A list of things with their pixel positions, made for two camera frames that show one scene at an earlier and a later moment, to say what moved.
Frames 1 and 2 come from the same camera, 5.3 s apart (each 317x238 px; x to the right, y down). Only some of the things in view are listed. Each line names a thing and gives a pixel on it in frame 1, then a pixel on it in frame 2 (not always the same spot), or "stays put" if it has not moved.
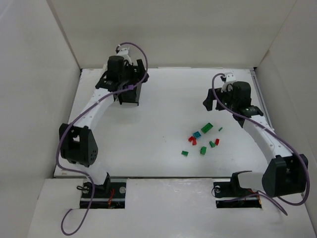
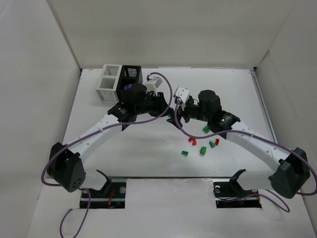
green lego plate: [206, 128] stays put
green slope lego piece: [212, 144] stays put
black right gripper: [216, 99] → [185, 114]
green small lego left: [184, 153] stays put
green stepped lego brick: [203, 150] stays put
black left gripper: [130, 93] → [160, 101]
